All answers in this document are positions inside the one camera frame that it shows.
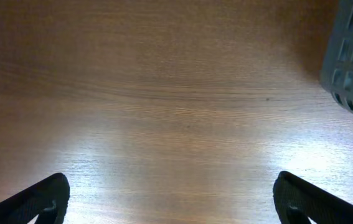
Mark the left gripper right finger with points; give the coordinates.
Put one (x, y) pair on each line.
(298, 201)

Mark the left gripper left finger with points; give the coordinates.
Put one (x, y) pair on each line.
(47, 201)

